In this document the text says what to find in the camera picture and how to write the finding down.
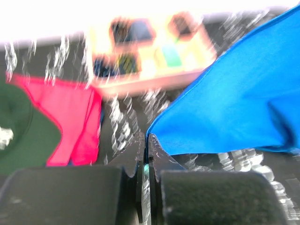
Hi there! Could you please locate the dark floral rolled cloth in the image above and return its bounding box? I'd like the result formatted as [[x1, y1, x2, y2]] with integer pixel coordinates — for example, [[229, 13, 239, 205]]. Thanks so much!
[[111, 19, 132, 44]]

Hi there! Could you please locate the brown patterned rolled cloth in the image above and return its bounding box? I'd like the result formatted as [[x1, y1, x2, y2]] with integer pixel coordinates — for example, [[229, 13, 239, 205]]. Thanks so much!
[[168, 14, 199, 41]]

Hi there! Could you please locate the pink divided organizer box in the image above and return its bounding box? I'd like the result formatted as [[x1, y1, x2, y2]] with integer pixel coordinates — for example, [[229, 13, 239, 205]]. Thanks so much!
[[86, 12, 217, 98]]

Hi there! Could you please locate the teal plastic knife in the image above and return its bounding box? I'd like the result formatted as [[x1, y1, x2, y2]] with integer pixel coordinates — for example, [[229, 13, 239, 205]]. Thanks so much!
[[144, 164, 149, 175]]

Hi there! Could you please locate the yellow floral rolled cloth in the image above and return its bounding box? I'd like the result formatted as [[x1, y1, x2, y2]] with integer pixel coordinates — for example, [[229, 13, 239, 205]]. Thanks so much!
[[117, 53, 139, 75]]

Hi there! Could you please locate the grey rolled cloth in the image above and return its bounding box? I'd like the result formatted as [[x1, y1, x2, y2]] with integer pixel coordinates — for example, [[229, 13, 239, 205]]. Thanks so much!
[[128, 19, 154, 42]]

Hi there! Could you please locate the green rolled cloth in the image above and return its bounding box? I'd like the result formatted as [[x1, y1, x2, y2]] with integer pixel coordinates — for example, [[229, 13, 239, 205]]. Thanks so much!
[[162, 45, 182, 68]]

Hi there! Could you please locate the pink folded cloth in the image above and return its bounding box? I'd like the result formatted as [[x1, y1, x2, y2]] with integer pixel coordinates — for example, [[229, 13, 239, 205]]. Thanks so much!
[[12, 74, 102, 166]]

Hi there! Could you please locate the dark green baseball cap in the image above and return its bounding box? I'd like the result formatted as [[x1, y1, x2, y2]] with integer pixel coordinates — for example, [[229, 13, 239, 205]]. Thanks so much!
[[0, 81, 61, 175]]

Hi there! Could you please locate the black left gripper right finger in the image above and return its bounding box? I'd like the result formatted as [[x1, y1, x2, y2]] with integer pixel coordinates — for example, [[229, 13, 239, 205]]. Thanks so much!
[[148, 134, 287, 225]]

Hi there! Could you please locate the navy striped rolled cloth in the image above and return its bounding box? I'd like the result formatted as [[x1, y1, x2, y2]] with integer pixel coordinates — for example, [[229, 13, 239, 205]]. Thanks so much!
[[93, 55, 118, 78]]

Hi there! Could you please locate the bright blue napkin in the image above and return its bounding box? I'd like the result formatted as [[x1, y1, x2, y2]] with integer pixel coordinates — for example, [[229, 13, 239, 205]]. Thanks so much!
[[147, 7, 300, 155]]

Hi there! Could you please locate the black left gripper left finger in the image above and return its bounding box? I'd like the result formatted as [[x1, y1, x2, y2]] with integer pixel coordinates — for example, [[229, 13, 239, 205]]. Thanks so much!
[[0, 132, 145, 225]]

